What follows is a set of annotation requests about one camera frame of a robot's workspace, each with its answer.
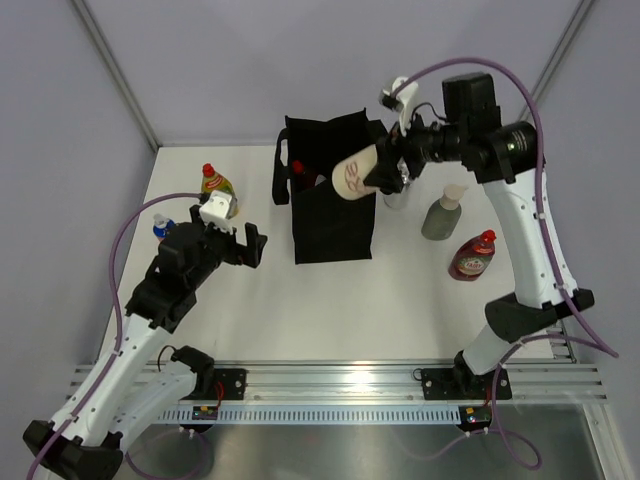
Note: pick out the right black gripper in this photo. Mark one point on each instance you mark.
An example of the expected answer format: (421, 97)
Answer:
(386, 173)

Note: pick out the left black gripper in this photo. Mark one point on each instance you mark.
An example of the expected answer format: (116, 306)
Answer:
(238, 252)

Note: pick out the cream lotion bottle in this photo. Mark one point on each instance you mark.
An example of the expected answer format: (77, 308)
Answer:
(348, 175)

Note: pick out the yellow dish soap bottle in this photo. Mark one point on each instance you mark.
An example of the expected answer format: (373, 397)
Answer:
(212, 181)

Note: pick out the red bottle white label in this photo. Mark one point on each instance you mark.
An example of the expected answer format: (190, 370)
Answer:
(305, 177)

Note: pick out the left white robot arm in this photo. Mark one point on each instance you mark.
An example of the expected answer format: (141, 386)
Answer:
(90, 435)

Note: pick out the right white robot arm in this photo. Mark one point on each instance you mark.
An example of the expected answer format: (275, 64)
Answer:
(507, 164)

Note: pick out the black canvas tote bag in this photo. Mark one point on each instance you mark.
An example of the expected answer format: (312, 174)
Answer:
(325, 227)

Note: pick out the silver metal bottle white cap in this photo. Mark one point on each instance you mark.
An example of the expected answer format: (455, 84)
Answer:
(398, 201)

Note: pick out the grey-green pump bottle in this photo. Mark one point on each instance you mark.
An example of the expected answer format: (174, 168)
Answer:
(443, 215)

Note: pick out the orange bottle blue cap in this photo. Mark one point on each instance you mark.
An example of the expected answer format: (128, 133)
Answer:
(161, 226)

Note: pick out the dark red Fairy bottle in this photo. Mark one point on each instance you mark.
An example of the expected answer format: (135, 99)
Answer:
(473, 257)

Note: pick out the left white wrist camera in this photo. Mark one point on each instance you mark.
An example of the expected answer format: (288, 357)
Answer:
(219, 210)

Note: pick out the white slotted cable duct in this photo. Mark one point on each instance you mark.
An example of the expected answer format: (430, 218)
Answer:
(312, 415)

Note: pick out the right aluminium frame post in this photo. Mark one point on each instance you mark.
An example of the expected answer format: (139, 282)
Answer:
(544, 35)

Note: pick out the aluminium frame post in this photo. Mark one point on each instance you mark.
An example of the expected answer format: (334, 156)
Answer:
(544, 35)
(101, 45)

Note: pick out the left aluminium frame post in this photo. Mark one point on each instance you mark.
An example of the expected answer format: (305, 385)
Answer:
(101, 45)

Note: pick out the aluminium mounting rail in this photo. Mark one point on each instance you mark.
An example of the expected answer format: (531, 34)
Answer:
(396, 382)

